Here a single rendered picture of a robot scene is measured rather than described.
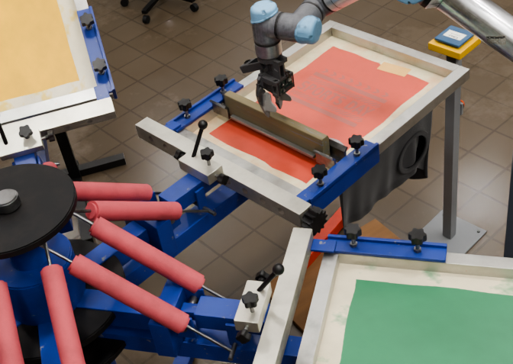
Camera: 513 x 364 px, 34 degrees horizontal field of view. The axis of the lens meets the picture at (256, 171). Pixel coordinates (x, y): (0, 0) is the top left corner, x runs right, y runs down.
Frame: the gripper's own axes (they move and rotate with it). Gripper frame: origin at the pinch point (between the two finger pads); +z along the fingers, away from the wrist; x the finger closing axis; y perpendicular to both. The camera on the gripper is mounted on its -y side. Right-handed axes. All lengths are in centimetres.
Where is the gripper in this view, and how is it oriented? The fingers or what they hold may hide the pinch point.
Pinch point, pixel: (272, 108)
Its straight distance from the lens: 249.4
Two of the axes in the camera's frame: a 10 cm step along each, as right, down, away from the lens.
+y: 7.1, 3.8, -5.9
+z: 1.3, 7.6, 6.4
